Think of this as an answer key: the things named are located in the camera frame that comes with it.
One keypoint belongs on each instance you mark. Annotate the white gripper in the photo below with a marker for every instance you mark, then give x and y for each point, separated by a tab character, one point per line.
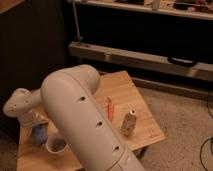
33	119

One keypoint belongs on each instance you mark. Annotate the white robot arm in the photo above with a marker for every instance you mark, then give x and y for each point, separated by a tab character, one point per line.
67	97

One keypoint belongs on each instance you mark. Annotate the orange carrot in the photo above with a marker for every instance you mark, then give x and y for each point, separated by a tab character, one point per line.
110	109

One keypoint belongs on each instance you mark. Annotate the beige spice bottle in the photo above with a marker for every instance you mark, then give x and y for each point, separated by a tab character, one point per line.
129	123

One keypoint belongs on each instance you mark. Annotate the metal vertical pole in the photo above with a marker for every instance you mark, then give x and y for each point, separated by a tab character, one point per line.
79	37

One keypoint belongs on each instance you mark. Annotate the upper wooden shelf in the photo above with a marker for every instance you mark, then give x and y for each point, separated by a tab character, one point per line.
140	8

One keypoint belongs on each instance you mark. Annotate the metal rail beam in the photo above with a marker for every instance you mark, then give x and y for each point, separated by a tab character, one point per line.
157	63

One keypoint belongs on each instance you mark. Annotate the black handle on rail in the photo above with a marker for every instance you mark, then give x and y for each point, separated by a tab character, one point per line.
181	63

